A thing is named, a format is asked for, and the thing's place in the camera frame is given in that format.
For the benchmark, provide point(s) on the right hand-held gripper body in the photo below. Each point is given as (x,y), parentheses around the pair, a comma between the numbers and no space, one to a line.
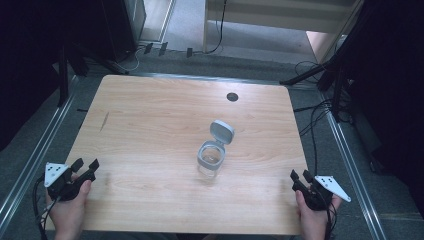
(322,193)

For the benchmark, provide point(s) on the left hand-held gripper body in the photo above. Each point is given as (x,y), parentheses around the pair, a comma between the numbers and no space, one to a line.
(60,186)

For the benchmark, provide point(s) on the clear jar with grey lid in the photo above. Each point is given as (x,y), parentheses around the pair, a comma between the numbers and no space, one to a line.
(215,148)

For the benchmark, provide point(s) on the person's right hand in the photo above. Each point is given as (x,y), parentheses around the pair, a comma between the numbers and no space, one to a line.
(315,218)

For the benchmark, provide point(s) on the person's left hand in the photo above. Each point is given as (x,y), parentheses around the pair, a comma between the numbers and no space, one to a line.
(69,213)

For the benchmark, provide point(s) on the black stand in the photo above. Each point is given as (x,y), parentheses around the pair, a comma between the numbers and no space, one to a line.
(328,75)
(66,66)

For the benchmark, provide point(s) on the black table grommet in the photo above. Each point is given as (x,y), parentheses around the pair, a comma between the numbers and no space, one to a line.
(232,97)

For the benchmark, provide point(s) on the dark cabinet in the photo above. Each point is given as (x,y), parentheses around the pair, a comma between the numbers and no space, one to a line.
(128,26)

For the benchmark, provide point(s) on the white cabinet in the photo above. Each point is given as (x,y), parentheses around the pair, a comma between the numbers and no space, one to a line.
(276,16)

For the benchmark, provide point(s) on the metal floor rail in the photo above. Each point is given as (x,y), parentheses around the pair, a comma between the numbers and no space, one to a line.
(355,176)
(35,156)

